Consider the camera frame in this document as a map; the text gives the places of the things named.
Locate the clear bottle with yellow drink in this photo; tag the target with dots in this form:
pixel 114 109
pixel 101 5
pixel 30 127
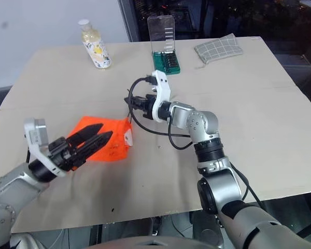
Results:
pixel 97 49

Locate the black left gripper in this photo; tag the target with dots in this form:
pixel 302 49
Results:
pixel 63 155

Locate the green bit case clear lid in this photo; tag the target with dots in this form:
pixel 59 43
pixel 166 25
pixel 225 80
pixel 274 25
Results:
pixel 168 62

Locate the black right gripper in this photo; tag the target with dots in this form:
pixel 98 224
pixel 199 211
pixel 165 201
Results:
pixel 146 105

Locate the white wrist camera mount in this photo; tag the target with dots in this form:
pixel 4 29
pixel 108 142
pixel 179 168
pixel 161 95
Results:
pixel 41 158
pixel 162 88

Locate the grey checked cloth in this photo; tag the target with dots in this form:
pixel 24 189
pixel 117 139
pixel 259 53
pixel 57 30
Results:
pixel 217 48

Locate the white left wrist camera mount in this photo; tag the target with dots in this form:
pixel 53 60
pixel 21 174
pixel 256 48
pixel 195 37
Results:
pixel 41 158

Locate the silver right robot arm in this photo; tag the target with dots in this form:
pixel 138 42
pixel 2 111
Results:
pixel 217 186

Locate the grey rounded robot torso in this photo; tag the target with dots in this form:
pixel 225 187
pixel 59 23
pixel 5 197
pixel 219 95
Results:
pixel 150 243

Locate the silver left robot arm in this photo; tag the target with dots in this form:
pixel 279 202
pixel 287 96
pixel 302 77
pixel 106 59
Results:
pixel 13 179

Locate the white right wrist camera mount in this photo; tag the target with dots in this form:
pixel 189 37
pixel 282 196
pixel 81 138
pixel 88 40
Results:
pixel 162 88

